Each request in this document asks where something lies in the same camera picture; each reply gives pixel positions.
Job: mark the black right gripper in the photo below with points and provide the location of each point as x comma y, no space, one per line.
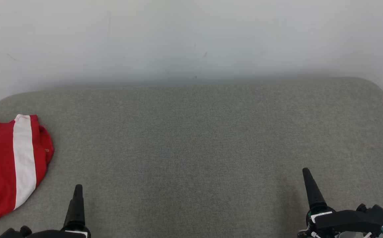
337,223

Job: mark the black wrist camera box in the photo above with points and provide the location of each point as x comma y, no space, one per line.
378,215
13,233

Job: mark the grey fabric sofa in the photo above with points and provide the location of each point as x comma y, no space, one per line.
191,148

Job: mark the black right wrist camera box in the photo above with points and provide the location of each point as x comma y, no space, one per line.
378,215

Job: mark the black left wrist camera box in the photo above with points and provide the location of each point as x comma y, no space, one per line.
13,233

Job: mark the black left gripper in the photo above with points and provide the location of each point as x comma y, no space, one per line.
52,234

